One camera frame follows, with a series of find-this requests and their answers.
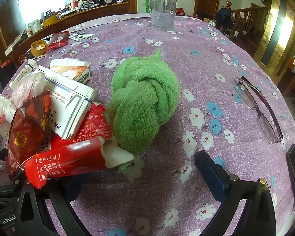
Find flat red packet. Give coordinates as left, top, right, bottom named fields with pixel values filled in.
left=47, top=31, right=70, bottom=51

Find yellow tape roll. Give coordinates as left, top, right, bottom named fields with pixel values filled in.
left=31, top=40, right=48, bottom=57

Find purple framed eyeglasses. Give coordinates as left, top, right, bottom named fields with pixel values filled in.
left=235, top=76, right=285, bottom=144

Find white tube box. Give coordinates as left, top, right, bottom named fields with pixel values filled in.
left=9, top=59, right=40, bottom=90

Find purple floral tablecloth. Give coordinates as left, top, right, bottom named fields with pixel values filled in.
left=5, top=15, right=295, bottom=236

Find clear drinking glass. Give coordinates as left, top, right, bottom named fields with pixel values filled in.
left=149, top=0, right=178, bottom=30

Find orange and white box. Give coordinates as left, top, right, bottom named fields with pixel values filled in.
left=50, top=65, right=91, bottom=83

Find long white medicine box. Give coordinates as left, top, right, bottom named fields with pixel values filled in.
left=43, top=75, right=97, bottom=140

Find green towel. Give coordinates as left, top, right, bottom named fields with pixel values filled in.
left=107, top=47, right=181, bottom=175

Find white plastic bag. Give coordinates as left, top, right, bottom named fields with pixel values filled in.
left=0, top=71, right=47, bottom=131

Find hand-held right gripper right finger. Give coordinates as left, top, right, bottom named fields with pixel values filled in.
left=195, top=150, right=277, bottom=236

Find person in dark clothes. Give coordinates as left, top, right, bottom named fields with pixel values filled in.
left=215, top=7, right=234, bottom=32

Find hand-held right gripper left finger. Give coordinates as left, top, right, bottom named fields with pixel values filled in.
left=14, top=174, right=89, bottom=236

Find small white bottle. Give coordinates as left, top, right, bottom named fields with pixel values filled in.
left=49, top=58, right=89, bottom=70

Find torn red pouch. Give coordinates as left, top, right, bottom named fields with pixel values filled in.
left=49, top=103, right=113, bottom=153

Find yellow tub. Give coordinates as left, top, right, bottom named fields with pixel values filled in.
left=43, top=15, right=57, bottom=27

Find wooden brick counter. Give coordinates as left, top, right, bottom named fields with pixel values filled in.
left=0, top=1, right=131, bottom=63

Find gold framed panel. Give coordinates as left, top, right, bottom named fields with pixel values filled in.
left=253, top=0, right=295, bottom=79

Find long red packet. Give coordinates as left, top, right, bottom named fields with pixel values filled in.
left=24, top=136, right=136, bottom=190

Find wooden stair railing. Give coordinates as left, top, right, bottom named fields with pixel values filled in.
left=226, top=1, right=269, bottom=43

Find dark red snack wrapper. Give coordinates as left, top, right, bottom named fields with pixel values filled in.
left=8, top=91, right=52, bottom=175

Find white sachet strip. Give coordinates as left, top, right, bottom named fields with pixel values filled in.
left=68, top=33, right=93, bottom=40

